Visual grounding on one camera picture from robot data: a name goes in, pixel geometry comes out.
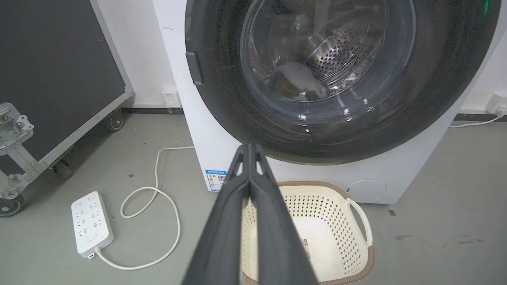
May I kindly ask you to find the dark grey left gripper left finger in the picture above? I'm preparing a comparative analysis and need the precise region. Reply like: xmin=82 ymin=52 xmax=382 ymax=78
xmin=181 ymin=144 xmax=251 ymax=285

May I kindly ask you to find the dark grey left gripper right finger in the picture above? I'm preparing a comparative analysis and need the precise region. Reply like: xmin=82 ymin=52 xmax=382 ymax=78
xmin=250 ymin=144 xmax=319 ymax=285

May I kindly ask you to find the washer door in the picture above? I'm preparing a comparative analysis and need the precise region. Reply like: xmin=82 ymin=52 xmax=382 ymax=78
xmin=185 ymin=0 xmax=502 ymax=165

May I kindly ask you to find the white front-load washing machine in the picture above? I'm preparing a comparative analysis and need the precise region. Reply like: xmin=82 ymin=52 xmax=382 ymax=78
xmin=152 ymin=0 xmax=507 ymax=205

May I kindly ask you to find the blue energy label sticker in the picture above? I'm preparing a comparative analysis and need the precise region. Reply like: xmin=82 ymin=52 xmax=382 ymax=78
xmin=205 ymin=169 xmax=227 ymax=193

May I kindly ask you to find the cream laundry basket brown rim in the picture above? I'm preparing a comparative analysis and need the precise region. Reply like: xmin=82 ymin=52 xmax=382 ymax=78
xmin=240 ymin=181 xmax=375 ymax=285

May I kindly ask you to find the round white filter cover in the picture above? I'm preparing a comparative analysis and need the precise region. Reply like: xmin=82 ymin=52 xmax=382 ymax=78
xmin=344 ymin=179 xmax=387 ymax=203

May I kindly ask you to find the white power strip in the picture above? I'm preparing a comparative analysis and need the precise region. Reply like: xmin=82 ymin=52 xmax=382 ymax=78
xmin=71 ymin=191 xmax=115 ymax=260

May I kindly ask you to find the black caster wheel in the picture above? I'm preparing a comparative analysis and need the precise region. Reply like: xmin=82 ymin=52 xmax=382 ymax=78
xmin=0 ymin=196 xmax=29 ymax=218
xmin=51 ymin=158 xmax=73 ymax=179
xmin=106 ymin=109 xmax=126 ymax=133

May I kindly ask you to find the black white plush toy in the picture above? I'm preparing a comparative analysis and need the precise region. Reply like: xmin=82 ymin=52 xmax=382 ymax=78
xmin=271 ymin=61 xmax=330 ymax=102

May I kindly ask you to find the perforated steel drum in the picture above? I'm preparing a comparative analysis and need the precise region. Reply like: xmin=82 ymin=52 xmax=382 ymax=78
xmin=241 ymin=0 xmax=416 ymax=104

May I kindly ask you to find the black flight case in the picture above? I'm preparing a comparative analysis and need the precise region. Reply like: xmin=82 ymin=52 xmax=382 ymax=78
xmin=0 ymin=0 xmax=135 ymax=217

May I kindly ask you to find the metal case latch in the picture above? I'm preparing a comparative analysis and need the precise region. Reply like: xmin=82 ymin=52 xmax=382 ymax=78
xmin=0 ymin=102 xmax=35 ymax=156

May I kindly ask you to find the white power strip cable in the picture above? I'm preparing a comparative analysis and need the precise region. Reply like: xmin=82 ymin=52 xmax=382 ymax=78
xmin=94 ymin=146 xmax=195 ymax=271

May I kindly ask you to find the white wall socket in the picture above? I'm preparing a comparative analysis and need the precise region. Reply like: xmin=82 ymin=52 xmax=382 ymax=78
xmin=485 ymin=91 xmax=507 ymax=116
xmin=162 ymin=89 xmax=182 ymax=108

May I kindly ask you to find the thin white floor cable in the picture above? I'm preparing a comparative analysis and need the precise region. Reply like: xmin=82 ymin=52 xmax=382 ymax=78
xmin=449 ymin=114 xmax=504 ymax=128

